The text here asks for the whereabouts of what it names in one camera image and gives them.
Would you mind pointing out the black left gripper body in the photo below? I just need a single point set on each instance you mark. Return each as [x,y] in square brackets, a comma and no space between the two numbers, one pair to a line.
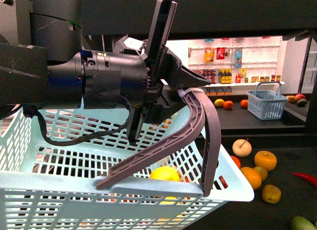
[165,74]

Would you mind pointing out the yellow lemon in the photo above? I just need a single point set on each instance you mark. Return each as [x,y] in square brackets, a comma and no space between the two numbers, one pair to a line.
[165,173]

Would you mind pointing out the light teal shopping basket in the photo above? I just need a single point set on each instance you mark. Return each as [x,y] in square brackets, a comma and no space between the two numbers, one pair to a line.
[47,187]

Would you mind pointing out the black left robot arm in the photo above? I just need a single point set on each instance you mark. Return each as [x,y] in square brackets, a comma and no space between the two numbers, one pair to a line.
[44,66]

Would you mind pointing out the white sauce shelf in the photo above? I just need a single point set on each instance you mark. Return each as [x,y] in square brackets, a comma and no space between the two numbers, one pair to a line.
[236,65]

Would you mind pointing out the white zip tie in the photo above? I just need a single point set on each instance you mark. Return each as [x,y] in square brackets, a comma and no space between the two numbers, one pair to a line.
[182,92]

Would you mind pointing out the small blue basket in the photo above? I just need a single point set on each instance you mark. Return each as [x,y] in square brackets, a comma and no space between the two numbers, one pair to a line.
[265,104]

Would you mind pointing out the white pear with stem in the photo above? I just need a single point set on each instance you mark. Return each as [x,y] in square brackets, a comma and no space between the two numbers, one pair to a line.
[242,147]

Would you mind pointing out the orange near front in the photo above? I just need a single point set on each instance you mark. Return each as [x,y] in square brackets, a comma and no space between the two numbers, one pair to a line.
[236,161]

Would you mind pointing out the orange yellow apple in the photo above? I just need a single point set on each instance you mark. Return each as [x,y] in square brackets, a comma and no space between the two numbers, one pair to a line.
[252,177]

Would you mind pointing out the green kiwi upper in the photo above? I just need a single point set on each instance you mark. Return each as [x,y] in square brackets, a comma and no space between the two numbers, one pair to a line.
[262,172]

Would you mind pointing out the brown kiwi fruit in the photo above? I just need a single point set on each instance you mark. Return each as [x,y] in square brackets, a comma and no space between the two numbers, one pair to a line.
[271,194]

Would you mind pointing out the red chili pepper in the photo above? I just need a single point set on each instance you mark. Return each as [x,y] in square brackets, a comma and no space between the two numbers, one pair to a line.
[311,179]

